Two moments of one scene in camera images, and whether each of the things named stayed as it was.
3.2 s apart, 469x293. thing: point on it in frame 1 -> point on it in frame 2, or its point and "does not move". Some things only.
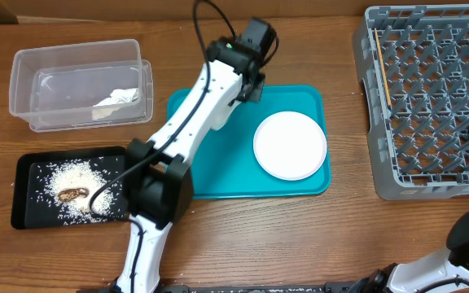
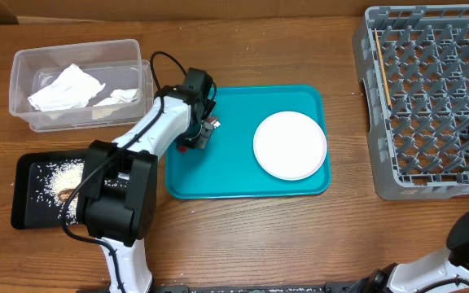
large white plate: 290,145 does not move
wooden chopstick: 383,67 does not move
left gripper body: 254,89 -> 199,137
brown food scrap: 69,194 does not move
